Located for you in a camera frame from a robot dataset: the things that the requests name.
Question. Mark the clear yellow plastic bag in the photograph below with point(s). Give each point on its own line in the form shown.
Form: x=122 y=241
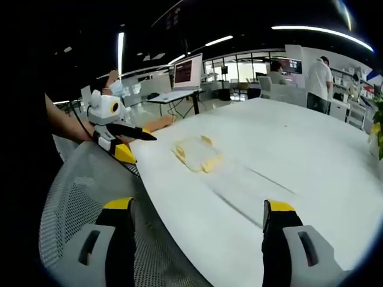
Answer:
x=196 y=152

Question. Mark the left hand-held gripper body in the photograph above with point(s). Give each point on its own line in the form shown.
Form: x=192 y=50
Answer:
x=103 y=110

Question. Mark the white storage shelf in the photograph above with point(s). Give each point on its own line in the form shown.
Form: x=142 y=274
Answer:
x=350 y=95

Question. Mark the green potted plant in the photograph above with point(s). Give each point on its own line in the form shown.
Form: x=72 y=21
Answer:
x=377 y=119

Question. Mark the white office chair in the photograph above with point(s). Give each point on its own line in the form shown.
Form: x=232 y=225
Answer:
x=266 y=86

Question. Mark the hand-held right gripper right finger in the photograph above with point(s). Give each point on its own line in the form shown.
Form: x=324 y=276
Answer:
x=278 y=239

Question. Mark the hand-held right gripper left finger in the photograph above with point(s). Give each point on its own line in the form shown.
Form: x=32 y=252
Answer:
x=118 y=239

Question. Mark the wall screen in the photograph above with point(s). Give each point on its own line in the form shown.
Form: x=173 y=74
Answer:
x=291 y=66

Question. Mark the yellow plastic buckle part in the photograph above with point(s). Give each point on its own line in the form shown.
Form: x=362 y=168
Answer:
x=179 y=152
x=212 y=165

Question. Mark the white office desk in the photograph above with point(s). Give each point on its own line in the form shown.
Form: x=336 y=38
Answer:
x=175 y=95

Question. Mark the black tripod stand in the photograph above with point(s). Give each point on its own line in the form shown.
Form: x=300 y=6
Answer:
x=224 y=83

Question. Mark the computer monitor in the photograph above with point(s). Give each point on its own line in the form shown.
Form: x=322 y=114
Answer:
x=187 y=71

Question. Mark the long ceiling light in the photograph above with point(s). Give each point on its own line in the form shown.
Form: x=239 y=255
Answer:
x=323 y=32
x=120 y=53
x=218 y=40

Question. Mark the grey mesh office chair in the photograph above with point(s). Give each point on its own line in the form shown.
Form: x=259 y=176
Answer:
x=89 y=185

